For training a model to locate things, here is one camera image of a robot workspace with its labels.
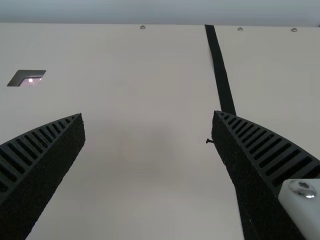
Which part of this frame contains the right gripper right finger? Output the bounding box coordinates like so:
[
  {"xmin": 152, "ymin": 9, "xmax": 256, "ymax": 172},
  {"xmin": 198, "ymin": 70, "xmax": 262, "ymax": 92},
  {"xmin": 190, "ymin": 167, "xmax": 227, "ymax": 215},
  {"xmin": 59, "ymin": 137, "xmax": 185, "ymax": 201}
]
[{"xmin": 205, "ymin": 110, "xmax": 320, "ymax": 240}]

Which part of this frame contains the black strip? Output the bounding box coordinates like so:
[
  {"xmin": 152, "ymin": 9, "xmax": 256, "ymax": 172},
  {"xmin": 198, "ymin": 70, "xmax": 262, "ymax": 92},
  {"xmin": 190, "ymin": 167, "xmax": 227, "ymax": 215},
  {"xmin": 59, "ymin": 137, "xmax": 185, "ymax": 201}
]
[{"xmin": 204, "ymin": 24, "xmax": 237, "ymax": 117}]

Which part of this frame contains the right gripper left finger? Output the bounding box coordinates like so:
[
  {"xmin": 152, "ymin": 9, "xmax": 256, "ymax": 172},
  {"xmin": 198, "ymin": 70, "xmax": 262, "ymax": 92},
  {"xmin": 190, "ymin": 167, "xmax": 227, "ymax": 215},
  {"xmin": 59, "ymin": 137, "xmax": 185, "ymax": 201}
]
[{"xmin": 0, "ymin": 112, "xmax": 86, "ymax": 240}]

